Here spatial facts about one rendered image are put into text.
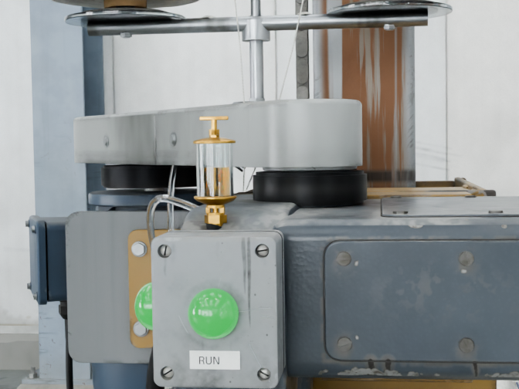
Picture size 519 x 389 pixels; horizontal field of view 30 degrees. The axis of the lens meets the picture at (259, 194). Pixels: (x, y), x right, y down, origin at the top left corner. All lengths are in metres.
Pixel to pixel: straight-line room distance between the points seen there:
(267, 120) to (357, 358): 0.21
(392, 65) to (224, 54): 4.79
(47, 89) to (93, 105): 0.43
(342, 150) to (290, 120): 0.05
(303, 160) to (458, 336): 0.19
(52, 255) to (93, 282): 0.05
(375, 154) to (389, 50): 0.12
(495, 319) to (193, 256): 0.19
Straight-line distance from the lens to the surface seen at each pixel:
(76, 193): 5.60
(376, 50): 1.11
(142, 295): 0.59
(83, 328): 1.06
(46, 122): 5.65
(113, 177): 1.09
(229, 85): 5.85
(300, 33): 1.17
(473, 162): 5.80
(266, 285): 0.57
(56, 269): 1.07
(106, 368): 1.10
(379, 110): 1.10
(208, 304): 0.56
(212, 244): 0.57
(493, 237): 0.62
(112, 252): 1.04
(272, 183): 0.73
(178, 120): 0.87
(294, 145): 0.72
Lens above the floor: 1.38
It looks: 3 degrees down
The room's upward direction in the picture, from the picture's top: 1 degrees counter-clockwise
